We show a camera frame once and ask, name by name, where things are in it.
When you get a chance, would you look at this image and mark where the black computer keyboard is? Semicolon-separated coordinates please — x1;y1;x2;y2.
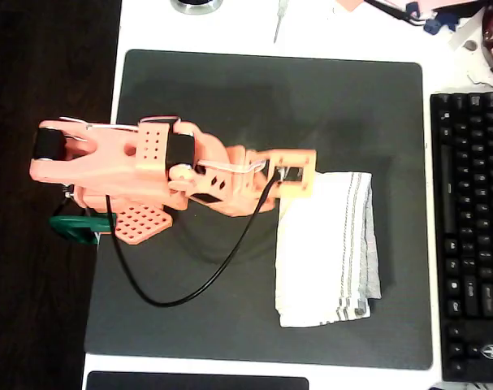
429;91;493;383

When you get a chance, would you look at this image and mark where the blue plastic object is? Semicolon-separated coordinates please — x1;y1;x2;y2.
423;11;461;37

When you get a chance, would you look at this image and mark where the white slim screwdriver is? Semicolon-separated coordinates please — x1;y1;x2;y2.
272;0;288;44

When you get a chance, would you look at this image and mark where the thin black cable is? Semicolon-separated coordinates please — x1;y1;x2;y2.
363;0;428;28

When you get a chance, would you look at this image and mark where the pink perforated base plate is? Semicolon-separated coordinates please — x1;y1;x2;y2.
110;202;175;247

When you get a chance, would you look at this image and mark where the black flat device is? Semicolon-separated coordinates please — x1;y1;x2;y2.
85;370;310;390

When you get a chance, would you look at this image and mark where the black camera cable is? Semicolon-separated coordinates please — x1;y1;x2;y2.
103;174;283;308

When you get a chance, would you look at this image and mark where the pink wrist camera mount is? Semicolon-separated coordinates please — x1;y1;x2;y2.
264;149;318;201

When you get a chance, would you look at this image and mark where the dark grey desk mat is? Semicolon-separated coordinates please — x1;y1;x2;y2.
84;49;433;371

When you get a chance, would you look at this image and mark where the white red wrist servo wire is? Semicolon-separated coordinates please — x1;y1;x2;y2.
197;159;268;174

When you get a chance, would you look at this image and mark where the green table clamp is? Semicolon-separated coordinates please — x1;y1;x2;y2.
49;213;118;246

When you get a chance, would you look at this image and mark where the pink paper sheet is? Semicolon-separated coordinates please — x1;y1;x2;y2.
386;0;487;11

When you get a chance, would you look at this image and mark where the round metal object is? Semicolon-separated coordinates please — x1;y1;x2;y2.
169;0;223;16

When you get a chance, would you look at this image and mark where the white striped towel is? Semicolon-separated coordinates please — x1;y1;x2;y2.
273;170;382;329

